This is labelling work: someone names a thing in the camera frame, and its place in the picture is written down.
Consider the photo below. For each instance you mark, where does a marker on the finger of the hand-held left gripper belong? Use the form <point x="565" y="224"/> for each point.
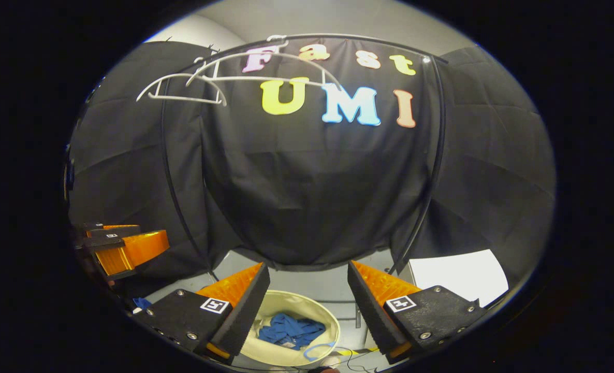
<point x="141" y="248"/>
<point x="113" y="231"/>

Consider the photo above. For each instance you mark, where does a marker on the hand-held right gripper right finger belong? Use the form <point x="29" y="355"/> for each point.
<point x="368" y="305"/>

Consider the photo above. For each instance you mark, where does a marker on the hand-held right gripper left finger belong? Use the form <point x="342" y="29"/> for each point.
<point x="247" y="305"/>

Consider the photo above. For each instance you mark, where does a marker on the cream laundry hamper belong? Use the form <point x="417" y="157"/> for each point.
<point x="296" y="303"/>

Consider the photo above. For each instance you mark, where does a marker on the white clothes hanger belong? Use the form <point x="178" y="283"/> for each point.
<point x="234" y="78"/>
<point x="183" y="98"/>

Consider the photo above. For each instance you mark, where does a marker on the black clothes rack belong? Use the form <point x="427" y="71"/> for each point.
<point x="443" y="134"/>

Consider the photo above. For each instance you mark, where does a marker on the white box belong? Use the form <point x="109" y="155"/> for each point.
<point x="457" y="274"/>

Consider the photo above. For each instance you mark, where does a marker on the black backdrop cloth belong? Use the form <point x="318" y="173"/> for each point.
<point x="312" y="197"/>

